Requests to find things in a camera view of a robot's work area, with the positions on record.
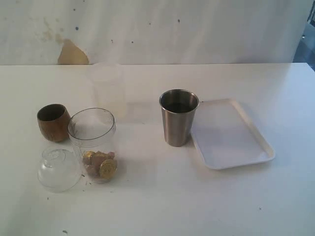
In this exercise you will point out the stainless steel tumbler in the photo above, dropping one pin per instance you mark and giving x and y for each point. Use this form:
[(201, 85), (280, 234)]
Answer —
[(178, 108)]

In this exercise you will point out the coins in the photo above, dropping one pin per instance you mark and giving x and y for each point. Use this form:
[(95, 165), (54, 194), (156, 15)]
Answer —
[(99, 165)]

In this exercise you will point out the brown wooden cup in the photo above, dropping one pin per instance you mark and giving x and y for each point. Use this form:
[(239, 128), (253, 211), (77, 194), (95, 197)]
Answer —
[(53, 121)]

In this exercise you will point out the clear plastic shaker jar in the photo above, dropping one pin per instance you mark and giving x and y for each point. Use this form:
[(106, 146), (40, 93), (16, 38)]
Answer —
[(92, 129)]

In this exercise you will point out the clear dome shaker lid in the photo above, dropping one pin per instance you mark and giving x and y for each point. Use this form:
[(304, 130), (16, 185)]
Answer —
[(58, 170)]

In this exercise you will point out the translucent frosted plastic cup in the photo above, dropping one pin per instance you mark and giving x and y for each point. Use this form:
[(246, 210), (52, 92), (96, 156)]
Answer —
[(108, 87)]

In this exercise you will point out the white rectangular tray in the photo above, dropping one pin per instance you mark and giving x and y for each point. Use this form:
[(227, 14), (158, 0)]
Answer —
[(226, 137)]

